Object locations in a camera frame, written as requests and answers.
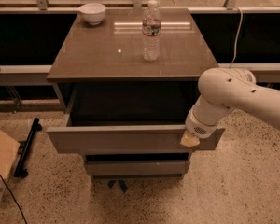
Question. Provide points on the white ceramic bowl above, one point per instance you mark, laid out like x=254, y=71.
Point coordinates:
x=92, y=13

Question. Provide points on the grey top drawer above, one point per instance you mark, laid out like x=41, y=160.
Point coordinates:
x=125, y=118

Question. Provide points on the grey drawer cabinet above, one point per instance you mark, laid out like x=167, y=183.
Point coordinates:
x=112, y=52

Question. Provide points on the grey drawer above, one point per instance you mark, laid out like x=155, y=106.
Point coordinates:
x=125, y=118
x=137, y=168

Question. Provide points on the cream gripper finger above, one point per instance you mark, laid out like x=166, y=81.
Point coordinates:
x=189, y=140

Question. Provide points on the black stand bar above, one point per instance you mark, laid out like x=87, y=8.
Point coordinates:
x=20, y=171

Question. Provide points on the cardboard box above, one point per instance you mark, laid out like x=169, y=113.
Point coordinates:
x=8, y=153

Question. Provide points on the grey bottom drawer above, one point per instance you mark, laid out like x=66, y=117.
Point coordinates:
x=137, y=168

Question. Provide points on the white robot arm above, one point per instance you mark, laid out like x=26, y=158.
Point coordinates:
x=221, y=91

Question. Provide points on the clear plastic water bottle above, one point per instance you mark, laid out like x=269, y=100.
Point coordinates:
x=151, y=30

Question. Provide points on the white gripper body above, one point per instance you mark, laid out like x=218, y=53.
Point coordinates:
x=198, y=127

